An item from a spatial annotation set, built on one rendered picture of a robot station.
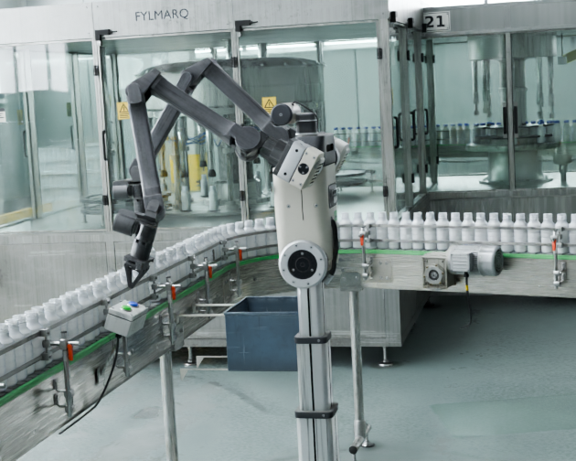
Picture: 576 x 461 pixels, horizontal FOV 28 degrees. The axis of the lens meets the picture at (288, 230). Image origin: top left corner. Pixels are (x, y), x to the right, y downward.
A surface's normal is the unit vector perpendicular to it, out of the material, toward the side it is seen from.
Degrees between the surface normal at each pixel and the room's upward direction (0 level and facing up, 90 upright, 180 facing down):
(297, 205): 90
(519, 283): 90
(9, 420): 90
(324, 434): 90
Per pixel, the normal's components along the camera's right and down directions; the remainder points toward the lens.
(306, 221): -0.21, 0.31
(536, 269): -0.51, 0.13
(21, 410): 0.97, -0.02
